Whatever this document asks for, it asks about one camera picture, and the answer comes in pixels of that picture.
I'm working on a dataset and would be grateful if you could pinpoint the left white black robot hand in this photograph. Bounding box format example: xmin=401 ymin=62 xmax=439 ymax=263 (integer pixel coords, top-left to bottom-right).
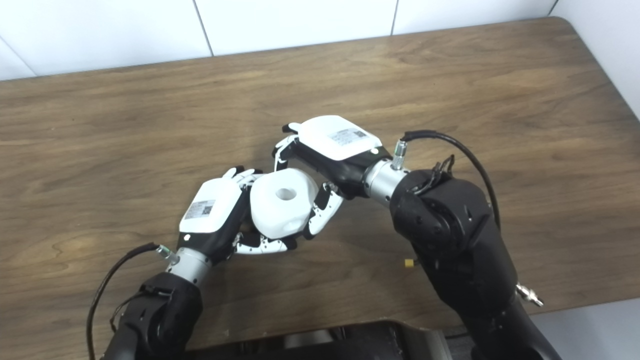
xmin=177 ymin=166 xmax=298 ymax=263

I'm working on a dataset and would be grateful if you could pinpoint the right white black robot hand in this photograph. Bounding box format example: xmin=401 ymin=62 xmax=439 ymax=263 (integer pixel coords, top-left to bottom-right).
xmin=272 ymin=115 xmax=393 ymax=240

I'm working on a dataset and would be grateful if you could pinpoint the round white plastic piece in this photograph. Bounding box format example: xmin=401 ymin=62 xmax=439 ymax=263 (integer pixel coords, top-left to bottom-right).
xmin=250 ymin=168 xmax=319 ymax=239

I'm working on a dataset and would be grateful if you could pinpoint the black robot torso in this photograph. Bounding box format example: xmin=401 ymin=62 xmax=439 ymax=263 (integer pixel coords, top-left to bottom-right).
xmin=185 ymin=320 xmax=453 ymax=360

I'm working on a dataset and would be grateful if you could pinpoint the thin black right arm wire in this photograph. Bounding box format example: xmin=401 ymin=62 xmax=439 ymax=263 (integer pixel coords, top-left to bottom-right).
xmin=410 ymin=155 xmax=456 ymax=194

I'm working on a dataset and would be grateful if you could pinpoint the thin black arm wire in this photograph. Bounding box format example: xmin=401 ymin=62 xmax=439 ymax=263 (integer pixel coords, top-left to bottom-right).
xmin=410 ymin=155 xmax=456 ymax=194
xmin=109 ymin=290 xmax=151 ymax=333

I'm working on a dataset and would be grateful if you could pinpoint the thick black right wrist cable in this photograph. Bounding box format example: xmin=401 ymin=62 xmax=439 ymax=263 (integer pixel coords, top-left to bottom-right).
xmin=391 ymin=130 xmax=502 ymax=231

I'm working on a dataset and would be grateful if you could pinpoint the thin black left arm wire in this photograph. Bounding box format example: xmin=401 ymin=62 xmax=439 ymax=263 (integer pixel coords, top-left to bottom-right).
xmin=109 ymin=290 xmax=151 ymax=333

